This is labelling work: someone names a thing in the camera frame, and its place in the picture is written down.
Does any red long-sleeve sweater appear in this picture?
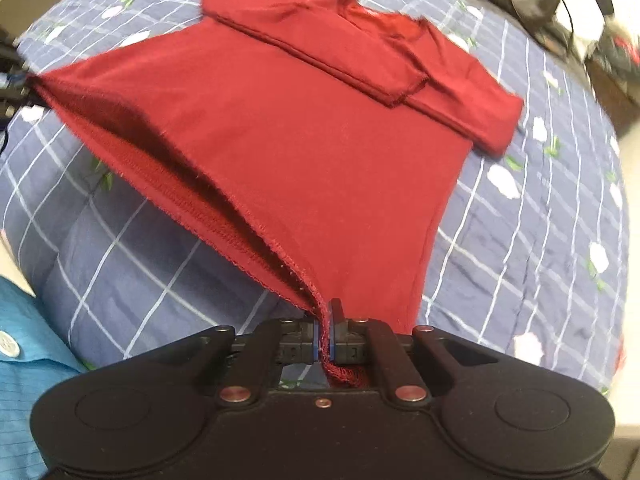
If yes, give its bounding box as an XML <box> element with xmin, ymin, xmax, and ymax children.
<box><xmin>27</xmin><ymin>0</ymin><xmax>525</xmax><ymax>390</ymax></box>

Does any clear bag of clothes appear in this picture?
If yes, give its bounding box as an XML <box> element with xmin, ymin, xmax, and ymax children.
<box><xmin>597</xmin><ymin>18</ymin><xmax>639</xmax><ymax>82</ymax></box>

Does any blue plaid floral quilt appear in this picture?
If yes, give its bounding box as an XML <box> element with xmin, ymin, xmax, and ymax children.
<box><xmin>1</xmin><ymin>0</ymin><xmax>629</xmax><ymax>389</ymax></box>

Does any blue button shirt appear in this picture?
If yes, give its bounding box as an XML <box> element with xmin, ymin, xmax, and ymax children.
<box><xmin>0</xmin><ymin>278</ymin><xmax>87</xmax><ymax>479</ymax></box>

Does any dark wooden nightstand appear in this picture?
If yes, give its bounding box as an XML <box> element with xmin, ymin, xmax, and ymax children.
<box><xmin>586</xmin><ymin>60</ymin><xmax>639</xmax><ymax>136</ymax></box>

